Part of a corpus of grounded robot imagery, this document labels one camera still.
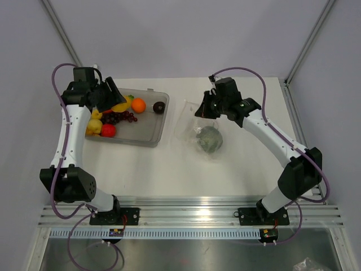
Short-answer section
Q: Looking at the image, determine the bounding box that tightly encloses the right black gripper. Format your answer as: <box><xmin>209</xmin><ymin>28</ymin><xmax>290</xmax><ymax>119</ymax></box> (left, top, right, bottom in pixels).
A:
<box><xmin>196</xmin><ymin>91</ymin><xmax>228</xmax><ymax>120</ymax></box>

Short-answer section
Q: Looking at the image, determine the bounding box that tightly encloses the yellow lemon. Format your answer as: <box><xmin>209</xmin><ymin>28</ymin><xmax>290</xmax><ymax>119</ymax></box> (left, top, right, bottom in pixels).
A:
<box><xmin>85</xmin><ymin>119</ymin><xmax>103</xmax><ymax>136</ymax></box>
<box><xmin>111</xmin><ymin>95</ymin><xmax>134</xmax><ymax>113</ymax></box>

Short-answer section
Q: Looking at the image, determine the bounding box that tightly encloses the clear zip top bag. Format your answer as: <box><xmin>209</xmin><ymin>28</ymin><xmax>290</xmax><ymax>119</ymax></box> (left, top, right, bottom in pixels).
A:
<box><xmin>174</xmin><ymin>100</ymin><xmax>224</xmax><ymax>161</ymax></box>

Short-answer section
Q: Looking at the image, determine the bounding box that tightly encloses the green netted melon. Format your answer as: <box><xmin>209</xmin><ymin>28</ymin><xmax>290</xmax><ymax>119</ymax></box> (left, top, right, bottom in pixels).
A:
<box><xmin>196</xmin><ymin>126</ymin><xmax>223</xmax><ymax>154</ymax></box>

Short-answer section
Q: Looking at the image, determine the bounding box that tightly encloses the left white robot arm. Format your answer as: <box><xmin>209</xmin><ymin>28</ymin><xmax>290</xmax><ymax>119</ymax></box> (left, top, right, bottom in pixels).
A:
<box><xmin>39</xmin><ymin>65</ymin><xmax>125</xmax><ymax>225</ymax></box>

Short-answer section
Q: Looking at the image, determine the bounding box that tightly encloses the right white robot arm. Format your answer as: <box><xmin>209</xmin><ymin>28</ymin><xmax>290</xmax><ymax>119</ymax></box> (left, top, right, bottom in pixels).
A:
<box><xmin>195</xmin><ymin>77</ymin><xmax>322</xmax><ymax>224</ymax></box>

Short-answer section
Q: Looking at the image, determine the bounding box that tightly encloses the clear plastic food tray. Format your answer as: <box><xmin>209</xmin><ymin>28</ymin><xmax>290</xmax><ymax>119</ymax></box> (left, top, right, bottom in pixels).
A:
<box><xmin>85</xmin><ymin>88</ymin><xmax>170</xmax><ymax>147</ymax></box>

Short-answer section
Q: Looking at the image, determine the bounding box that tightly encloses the purple grape bunch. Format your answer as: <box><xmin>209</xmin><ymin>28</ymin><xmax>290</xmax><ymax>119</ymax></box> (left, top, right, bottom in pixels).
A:
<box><xmin>100</xmin><ymin>111</ymin><xmax>138</xmax><ymax>125</ymax></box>

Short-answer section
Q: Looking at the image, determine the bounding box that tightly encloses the orange fruit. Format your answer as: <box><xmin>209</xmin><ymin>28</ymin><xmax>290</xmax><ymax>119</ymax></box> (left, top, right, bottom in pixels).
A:
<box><xmin>131</xmin><ymin>98</ymin><xmax>147</xmax><ymax>113</ymax></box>

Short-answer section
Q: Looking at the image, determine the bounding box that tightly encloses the crumpled plastic wrap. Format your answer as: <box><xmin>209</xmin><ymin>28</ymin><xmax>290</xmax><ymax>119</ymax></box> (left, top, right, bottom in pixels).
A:
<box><xmin>292</xmin><ymin>257</ymin><xmax>329</xmax><ymax>271</ymax></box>

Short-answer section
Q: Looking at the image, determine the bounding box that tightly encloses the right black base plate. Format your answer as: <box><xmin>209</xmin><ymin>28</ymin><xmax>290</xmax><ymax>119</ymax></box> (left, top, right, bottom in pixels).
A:
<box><xmin>233</xmin><ymin>207</ymin><xmax>290</xmax><ymax>226</ymax></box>

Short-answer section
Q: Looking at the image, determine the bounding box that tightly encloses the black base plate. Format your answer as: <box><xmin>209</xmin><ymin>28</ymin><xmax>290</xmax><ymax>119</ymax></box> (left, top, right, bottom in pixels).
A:
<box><xmin>89</xmin><ymin>208</ymin><xmax>140</xmax><ymax>226</ymax></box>
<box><xmin>233</xmin><ymin>207</ymin><xmax>290</xmax><ymax>226</ymax></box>

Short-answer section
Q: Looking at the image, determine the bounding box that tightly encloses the aluminium rail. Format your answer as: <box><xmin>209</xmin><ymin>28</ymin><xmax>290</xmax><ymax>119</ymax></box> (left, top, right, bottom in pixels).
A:
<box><xmin>38</xmin><ymin>196</ymin><xmax>345</xmax><ymax>228</ymax></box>

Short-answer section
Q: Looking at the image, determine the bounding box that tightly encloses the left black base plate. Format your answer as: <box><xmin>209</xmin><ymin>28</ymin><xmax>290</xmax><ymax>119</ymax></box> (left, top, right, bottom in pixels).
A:
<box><xmin>89</xmin><ymin>208</ymin><xmax>140</xmax><ymax>226</ymax></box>

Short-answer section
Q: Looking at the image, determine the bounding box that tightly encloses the white slotted cable duct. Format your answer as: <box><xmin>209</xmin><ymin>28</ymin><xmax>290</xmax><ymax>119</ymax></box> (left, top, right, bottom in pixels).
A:
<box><xmin>50</xmin><ymin>228</ymin><xmax>261</xmax><ymax>240</ymax></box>

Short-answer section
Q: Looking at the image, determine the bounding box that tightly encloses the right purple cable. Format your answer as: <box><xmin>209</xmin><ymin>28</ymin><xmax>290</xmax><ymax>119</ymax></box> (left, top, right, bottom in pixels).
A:
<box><xmin>213</xmin><ymin>67</ymin><xmax>331</xmax><ymax>246</ymax></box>

